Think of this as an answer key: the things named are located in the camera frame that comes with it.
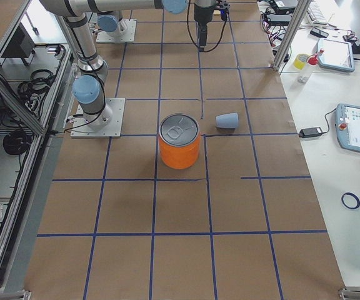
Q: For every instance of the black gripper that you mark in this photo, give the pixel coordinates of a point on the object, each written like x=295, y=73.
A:
x=202, y=15

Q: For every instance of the light blue plastic cup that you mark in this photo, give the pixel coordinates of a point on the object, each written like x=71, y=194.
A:
x=227, y=121

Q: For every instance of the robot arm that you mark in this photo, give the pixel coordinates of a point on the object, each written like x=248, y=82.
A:
x=59, y=9
x=112, y=23

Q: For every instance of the black power brick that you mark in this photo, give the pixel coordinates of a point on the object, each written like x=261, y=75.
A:
x=278, y=19

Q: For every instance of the yellow tape roll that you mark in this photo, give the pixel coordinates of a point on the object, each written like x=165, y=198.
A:
x=300, y=61

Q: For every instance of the orange can with grey lid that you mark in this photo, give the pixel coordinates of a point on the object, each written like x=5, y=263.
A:
x=179, y=140

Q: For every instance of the far teach pendant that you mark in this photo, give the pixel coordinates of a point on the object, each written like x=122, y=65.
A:
x=336, y=55

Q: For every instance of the teach pendant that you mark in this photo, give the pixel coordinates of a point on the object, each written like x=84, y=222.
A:
x=336, y=55
x=347, y=123

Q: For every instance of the black power adapter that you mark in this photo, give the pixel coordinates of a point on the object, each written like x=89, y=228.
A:
x=310, y=132

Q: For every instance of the near teach pendant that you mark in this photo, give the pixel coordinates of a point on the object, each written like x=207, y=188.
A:
x=347, y=123

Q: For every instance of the aluminium frame post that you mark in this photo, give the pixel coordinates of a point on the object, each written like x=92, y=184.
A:
x=297, y=17

